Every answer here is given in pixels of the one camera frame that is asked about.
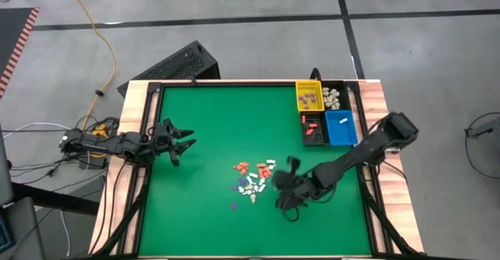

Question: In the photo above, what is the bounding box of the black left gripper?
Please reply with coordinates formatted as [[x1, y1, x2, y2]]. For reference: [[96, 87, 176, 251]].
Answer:
[[152, 118, 198, 167]]

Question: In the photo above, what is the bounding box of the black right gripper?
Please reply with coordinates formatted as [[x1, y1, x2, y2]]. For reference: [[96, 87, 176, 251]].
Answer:
[[273, 157, 313, 210]]

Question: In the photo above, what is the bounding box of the black plastic basket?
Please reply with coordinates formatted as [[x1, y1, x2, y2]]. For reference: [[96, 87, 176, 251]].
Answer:
[[299, 111, 329, 148], [321, 80, 350, 112]]

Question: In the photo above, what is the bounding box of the black perforated metal case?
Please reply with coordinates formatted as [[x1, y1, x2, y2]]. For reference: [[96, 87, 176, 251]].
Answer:
[[116, 40, 221, 98]]

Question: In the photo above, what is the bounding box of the green table mat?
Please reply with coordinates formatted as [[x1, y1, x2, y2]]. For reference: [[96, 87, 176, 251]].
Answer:
[[138, 86, 372, 257]]

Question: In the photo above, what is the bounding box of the blue plastic basket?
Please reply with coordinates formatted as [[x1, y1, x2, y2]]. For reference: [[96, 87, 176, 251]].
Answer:
[[324, 110, 359, 147]]

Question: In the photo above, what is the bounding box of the yellow plastic basket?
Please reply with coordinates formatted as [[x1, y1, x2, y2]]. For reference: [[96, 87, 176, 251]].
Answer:
[[295, 80, 326, 114]]

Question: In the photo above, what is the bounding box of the black stand leg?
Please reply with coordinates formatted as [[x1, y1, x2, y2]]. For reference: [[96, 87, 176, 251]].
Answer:
[[11, 181, 101, 217]]

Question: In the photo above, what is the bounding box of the gray equipment cart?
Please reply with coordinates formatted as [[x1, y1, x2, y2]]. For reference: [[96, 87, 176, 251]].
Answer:
[[0, 125, 46, 260]]

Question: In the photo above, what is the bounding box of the black orange-striped floor mat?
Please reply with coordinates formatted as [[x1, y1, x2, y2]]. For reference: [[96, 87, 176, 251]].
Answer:
[[0, 6, 41, 99]]

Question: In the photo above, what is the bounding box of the black diagonal frame brace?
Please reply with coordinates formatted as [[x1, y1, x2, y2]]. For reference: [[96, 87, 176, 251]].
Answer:
[[91, 166, 153, 256], [357, 166, 421, 256]]

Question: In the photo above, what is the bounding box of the yellow extension cable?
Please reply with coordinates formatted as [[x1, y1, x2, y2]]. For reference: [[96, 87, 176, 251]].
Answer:
[[61, 0, 117, 134]]

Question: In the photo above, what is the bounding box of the black floor cable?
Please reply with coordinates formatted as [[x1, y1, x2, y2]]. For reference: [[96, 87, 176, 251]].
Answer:
[[9, 158, 109, 185]]

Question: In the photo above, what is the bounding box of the white floor cable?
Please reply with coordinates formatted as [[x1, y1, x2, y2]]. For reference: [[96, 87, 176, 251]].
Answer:
[[58, 208, 73, 258], [2, 122, 75, 140]]

